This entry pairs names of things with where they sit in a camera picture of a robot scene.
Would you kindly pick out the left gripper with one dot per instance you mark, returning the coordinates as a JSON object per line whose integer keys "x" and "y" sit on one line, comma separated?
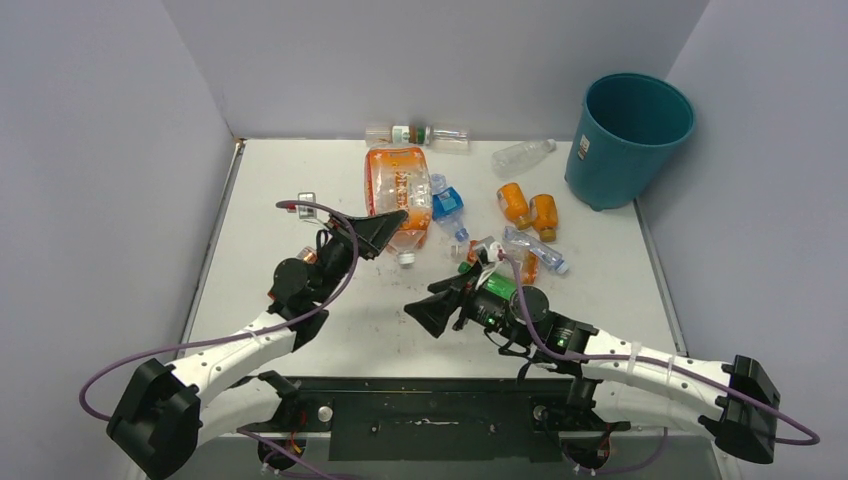
{"x": 375, "y": 230}

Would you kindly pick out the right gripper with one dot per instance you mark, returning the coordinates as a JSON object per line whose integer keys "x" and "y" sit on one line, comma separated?
{"x": 458, "y": 290}

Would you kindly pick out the green plastic bottle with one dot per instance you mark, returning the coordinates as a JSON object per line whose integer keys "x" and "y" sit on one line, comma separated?
{"x": 496, "y": 284}

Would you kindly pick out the large orange label bottle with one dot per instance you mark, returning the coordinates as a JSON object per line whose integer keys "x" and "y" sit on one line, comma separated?
{"x": 397, "y": 178}

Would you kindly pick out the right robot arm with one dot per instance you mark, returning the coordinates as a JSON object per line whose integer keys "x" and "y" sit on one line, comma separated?
{"x": 613, "y": 380}

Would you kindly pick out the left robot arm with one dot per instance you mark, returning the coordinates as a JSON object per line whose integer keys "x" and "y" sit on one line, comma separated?
{"x": 169, "y": 410}

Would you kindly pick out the teal plastic bin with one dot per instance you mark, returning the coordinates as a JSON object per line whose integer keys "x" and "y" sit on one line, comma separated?
{"x": 630, "y": 125}

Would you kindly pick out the crushed blue label bottle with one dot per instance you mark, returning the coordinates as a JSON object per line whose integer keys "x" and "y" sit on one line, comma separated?
{"x": 448, "y": 208}

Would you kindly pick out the crushed clear blue bottle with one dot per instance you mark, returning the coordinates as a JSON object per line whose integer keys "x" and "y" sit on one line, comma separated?
{"x": 549, "y": 257}

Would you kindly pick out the clear bottle green label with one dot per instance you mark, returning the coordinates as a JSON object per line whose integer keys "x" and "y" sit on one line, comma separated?
{"x": 377, "y": 134}

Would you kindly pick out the small orange juice bottle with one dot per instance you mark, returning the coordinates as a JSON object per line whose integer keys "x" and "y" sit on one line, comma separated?
{"x": 514, "y": 206}
{"x": 544, "y": 216}

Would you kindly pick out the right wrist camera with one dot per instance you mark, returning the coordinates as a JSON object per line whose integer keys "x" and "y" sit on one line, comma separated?
{"x": 488, "y": 251}

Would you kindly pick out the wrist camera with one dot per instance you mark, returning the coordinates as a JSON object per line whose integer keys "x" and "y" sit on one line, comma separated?
{"x": 488, "y": 251}
{"x": 305, "y": 209}

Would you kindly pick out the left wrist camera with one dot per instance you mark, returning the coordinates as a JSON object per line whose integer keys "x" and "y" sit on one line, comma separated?
{"x": 305, "y": 209}

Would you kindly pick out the clear bottle at wall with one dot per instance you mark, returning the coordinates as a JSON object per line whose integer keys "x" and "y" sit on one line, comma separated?
{"x": 448, "y": 139}

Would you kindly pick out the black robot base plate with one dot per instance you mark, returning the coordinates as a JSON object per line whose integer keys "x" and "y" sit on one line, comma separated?
{"x": 392, "y": 419}

